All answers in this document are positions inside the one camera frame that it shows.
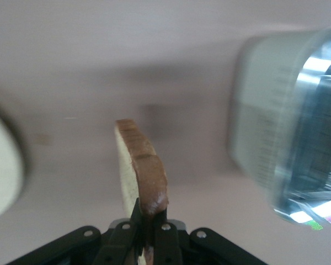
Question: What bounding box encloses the white plate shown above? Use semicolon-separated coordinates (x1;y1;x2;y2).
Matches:
0;106;24;222

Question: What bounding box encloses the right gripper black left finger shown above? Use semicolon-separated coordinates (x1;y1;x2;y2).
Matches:
5;197;143;265

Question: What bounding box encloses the chrome and beige toaster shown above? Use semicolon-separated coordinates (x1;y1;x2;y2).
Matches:
227;23;331;231

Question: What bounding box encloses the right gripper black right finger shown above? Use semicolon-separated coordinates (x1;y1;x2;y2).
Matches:
153;208;265;265

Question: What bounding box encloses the brown crust bread slice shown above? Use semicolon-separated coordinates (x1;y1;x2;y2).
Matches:
114;118;170;265

